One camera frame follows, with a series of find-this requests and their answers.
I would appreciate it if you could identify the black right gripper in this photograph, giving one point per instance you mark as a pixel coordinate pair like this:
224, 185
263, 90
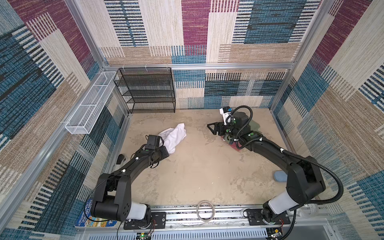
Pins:
221, 125

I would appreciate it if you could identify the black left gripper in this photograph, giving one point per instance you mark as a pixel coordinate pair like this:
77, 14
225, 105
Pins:
164, 152

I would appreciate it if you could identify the white cloth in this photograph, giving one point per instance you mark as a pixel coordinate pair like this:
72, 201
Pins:
173, 136

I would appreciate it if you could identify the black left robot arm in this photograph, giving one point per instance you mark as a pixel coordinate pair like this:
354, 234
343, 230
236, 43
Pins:
112, 198

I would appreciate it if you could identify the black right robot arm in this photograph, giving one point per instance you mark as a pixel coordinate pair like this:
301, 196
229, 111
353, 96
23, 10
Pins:
304, 182

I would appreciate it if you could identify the maroon cloth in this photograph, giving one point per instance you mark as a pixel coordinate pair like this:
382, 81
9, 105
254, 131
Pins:
232, 144

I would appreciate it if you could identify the black handheld tool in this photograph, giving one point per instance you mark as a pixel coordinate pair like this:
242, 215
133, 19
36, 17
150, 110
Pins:
121, 158

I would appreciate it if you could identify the light blue oblong pouch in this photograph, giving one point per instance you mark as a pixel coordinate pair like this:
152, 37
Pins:
280, 176

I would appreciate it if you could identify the colourful book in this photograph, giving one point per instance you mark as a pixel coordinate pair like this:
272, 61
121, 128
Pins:
86, 220

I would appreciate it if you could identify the large clear tape roll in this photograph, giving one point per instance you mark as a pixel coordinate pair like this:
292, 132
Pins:
309, 210

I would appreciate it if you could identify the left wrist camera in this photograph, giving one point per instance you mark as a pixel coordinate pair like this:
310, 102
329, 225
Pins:
153, 142

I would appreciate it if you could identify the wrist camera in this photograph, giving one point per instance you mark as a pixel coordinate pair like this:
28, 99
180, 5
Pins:
153, 142
226, 113

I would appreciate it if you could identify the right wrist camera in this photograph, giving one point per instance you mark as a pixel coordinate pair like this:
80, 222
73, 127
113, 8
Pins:
226, 113

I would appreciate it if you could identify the black wire mesh shelf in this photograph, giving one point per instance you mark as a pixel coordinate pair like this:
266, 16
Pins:
147, 90

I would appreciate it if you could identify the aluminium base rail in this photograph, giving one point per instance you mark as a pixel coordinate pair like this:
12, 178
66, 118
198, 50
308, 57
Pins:
227, 222

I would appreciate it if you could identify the white wire mesh basket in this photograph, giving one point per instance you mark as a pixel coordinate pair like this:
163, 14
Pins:
89, 110

